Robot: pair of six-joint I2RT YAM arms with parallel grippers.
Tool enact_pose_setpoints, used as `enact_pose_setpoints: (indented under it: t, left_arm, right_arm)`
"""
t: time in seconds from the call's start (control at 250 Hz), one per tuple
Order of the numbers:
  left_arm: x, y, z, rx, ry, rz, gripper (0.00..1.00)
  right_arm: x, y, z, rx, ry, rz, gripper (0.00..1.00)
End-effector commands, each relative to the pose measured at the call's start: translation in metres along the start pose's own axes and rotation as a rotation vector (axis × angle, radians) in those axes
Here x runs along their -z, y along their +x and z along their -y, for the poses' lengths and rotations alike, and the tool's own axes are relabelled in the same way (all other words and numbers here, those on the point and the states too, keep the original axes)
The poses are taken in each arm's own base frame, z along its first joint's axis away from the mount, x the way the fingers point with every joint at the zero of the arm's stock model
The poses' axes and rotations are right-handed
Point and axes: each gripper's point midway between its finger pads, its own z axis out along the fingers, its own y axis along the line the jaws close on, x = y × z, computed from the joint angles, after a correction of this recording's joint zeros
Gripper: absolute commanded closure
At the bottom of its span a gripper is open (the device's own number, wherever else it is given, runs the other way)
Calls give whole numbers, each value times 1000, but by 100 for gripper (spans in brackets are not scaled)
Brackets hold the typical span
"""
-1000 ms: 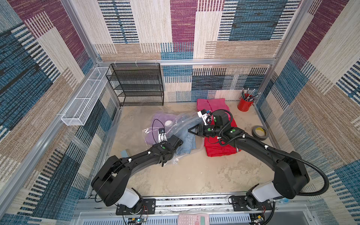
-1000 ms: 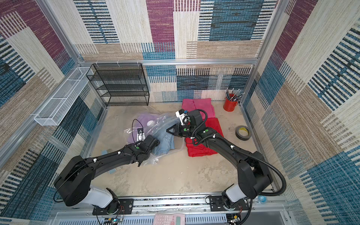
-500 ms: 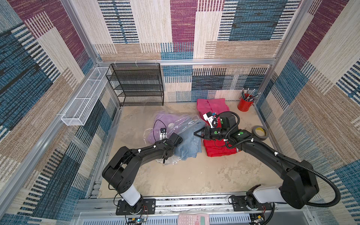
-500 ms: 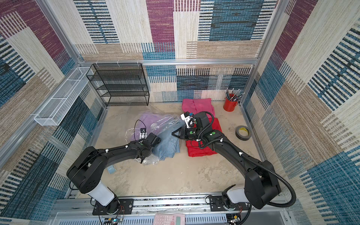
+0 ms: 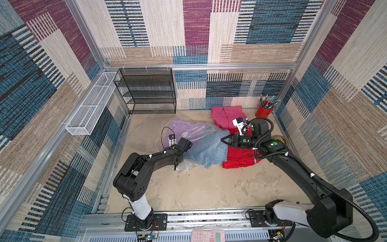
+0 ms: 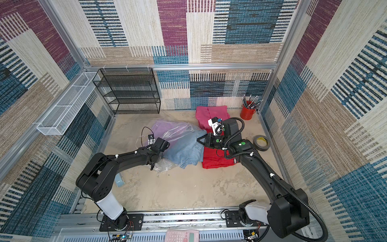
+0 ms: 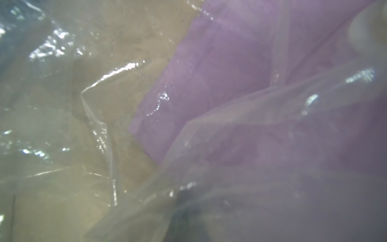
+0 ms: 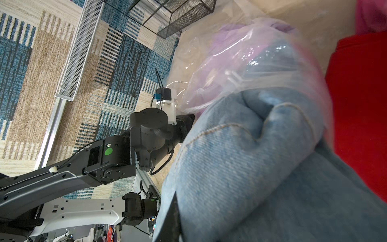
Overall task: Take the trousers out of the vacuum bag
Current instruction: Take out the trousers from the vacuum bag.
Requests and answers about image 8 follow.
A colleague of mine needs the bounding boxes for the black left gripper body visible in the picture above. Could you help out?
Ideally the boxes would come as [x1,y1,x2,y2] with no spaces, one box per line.
[129,108,195,171]

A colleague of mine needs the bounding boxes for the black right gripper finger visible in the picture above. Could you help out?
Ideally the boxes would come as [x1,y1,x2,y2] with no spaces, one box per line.
[153,191,182,242]

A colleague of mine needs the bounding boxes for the blue denim jeans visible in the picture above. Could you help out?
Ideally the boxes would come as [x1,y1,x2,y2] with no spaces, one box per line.
[153,45,387,242]

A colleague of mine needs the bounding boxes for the clear plastic vacuum bag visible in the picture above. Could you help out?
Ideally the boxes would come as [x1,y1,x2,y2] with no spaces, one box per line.
[167,1,334,144]

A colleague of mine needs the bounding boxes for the lilac garment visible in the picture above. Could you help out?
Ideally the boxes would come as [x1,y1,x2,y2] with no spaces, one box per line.
[181,23,298,110]

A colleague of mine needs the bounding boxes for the red garment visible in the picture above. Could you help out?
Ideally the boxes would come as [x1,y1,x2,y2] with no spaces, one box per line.
[326,32,387,201]

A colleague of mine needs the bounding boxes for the pink trousers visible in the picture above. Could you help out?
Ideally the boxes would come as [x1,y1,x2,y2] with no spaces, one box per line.
[355,0,387,35]

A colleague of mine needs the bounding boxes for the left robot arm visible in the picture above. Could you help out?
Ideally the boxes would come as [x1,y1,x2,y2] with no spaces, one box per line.
[1,108,195,242]

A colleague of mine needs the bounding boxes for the black mesh shelf rack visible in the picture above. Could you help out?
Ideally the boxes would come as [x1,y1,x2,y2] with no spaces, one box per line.
[102,0,217,39]

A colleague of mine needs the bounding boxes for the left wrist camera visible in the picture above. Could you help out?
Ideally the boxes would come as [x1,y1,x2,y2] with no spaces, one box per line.
[153,87,177,126]

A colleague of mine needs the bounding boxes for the black cable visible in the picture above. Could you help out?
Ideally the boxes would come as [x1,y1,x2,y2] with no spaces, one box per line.
[150,68,166,110]

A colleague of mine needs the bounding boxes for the white wire mesh basket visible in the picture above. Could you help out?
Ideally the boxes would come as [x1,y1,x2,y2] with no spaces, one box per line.
[55,0,105,101]

